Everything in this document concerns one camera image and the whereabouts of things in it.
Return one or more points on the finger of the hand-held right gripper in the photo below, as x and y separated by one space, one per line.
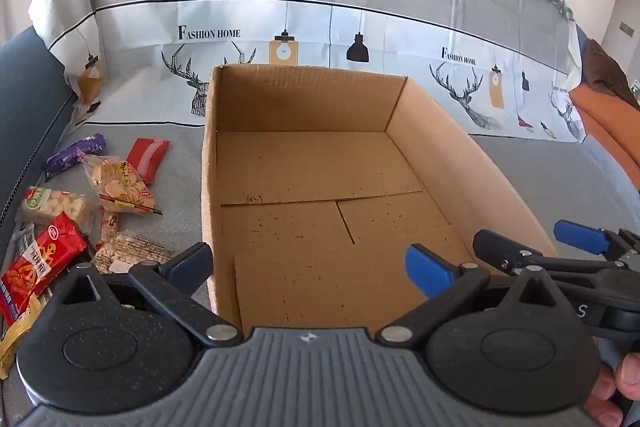
495 249
580 237

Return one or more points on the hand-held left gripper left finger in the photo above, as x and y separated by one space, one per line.
192 266

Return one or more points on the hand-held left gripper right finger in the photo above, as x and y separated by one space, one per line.
427 269

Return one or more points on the small red sausage packet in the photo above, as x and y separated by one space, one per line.
109 224

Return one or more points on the red packet with clear stripe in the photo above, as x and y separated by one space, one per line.
145 157

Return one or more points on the brown cardboard box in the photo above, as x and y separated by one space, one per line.
310 167

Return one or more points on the purple snack packet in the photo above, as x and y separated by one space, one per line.
75 154

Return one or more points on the silver twin sachet strip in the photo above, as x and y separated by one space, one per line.
22 239

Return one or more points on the person's right hand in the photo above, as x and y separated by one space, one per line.
627 377

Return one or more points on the clear wafer cracker packet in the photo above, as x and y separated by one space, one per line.
130 249

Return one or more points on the clear bag of round biscuits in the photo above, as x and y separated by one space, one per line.
120 184

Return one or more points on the orange cushion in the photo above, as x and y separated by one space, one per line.
610 122

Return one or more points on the green label puffed rice bar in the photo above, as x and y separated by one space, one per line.
55 204

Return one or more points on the red spicy snack packet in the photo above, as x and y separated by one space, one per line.
35 267

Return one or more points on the brown cloth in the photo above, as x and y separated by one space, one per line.
605 67

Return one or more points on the yellow snack packet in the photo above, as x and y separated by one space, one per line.
15 337

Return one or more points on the blue fabric sofa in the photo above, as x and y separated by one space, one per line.
30 107

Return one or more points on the wall switch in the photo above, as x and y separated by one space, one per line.
627 29

